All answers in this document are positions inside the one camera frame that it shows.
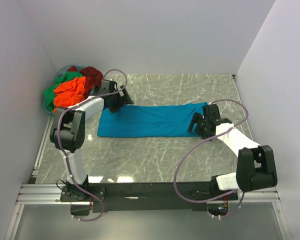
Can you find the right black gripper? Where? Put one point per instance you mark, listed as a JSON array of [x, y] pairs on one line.
[[197, 122]]

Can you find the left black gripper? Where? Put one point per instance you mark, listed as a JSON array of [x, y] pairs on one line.
[[117, 103]]

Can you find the blue t shirt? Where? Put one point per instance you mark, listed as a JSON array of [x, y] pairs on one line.
[[133, 121]]

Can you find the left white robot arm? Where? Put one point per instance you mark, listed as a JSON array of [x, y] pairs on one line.
[[69, 126]]

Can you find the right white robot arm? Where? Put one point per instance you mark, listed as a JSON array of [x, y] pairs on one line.
[[256, 168]]

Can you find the dark red t shirt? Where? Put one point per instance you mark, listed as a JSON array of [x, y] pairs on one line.
[[96, 75]]

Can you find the orange t shirt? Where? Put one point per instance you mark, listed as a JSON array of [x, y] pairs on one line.
[[72, 92]]

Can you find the teal laundry basket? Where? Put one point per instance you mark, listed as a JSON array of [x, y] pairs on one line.
[[69, 68]]

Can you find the green t shirt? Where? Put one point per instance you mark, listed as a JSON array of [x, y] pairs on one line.
[[49, 94]]

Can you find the black base beam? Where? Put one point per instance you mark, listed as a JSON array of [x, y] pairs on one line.
[[126, 197]]

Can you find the aluminium rail frame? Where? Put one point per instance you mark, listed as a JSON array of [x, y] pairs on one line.
[[50, 194]]

